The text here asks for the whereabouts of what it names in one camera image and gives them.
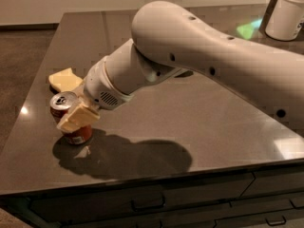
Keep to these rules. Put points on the white cylindrical container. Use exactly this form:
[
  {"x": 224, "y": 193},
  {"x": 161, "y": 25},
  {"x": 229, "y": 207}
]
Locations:
[{"x": 286, "y": 20}]

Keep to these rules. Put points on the left drawer front with handle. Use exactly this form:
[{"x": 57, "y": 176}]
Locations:
[{"x": 139, "y": 200}]

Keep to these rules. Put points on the lower drawer front with handle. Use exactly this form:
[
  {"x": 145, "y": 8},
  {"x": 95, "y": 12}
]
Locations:
[{"x": 241, "y": 214}]

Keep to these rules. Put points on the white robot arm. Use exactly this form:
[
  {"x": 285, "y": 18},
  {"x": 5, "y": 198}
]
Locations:
[{"x": 167, "y": 39}]

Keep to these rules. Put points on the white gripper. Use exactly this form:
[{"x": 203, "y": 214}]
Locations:
[{"x": 99, "y": 86}]

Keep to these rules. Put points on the yellow sponge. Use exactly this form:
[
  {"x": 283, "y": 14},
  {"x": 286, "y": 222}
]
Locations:
[{"x": 64, "y": 80}]

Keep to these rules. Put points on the red coke can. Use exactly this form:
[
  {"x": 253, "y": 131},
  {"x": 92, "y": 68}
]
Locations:
[{"x": 60, "y": 104}]

